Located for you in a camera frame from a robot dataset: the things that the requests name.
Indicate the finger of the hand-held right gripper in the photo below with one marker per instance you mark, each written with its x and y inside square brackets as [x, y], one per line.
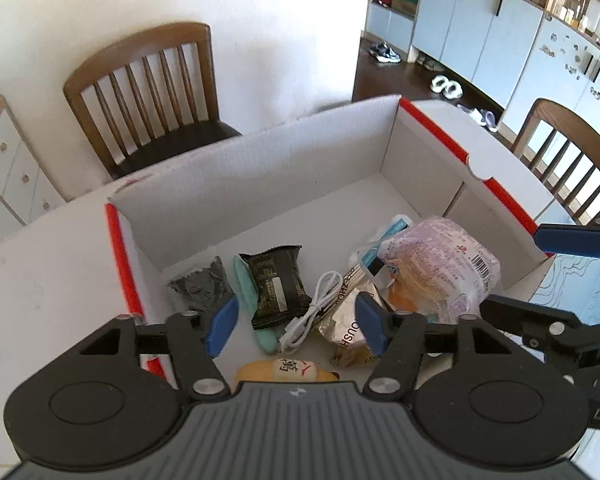
[520, 312]
[567, 240]

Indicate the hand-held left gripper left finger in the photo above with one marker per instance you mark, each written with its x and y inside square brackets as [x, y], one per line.
[222, 325]

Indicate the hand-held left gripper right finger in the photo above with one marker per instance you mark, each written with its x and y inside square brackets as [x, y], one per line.
[372, 322]

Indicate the gold foil snack packet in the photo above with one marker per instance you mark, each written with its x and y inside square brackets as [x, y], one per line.
[345, 330]

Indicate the dark grey mesh packet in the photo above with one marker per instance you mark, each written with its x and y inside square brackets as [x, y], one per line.
[200, 285]

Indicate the mint green packet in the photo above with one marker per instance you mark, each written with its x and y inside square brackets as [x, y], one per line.
[267, 340]

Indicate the yellow plush toy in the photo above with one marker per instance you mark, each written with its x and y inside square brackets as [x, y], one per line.
[265, 372]

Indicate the black snack packet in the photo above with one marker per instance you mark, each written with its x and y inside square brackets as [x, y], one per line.
[275, 285]

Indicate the clear bread bag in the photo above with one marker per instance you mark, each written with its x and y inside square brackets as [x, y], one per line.
[440, 260]

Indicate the white blue snack packet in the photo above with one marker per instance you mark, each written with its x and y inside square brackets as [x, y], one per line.
[395, 225]

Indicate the red cardboard box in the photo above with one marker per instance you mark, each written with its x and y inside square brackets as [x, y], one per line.
[280, 170]

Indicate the white marble desktop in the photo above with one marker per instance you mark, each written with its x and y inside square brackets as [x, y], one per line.
[40, 285]

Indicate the wooden slatted chair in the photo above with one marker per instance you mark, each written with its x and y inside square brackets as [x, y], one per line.
[555, 110]

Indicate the lavender slipper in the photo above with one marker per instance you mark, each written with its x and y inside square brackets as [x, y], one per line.
[490, 120]
[470, 113]

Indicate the white slipper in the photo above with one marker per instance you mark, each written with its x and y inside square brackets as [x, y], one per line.
[453, 90]
[439, 83]

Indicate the beige shoe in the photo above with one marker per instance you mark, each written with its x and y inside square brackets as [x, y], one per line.
[429, 64]

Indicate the white sideboard with drawers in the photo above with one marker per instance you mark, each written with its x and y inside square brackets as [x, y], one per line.
[10, 170]

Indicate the wooden chair with dark seat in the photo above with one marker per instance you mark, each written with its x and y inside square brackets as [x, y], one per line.
[130, 42]

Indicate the light blue wall cabinet unit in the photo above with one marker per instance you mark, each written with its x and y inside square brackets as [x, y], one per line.
[455, 35]

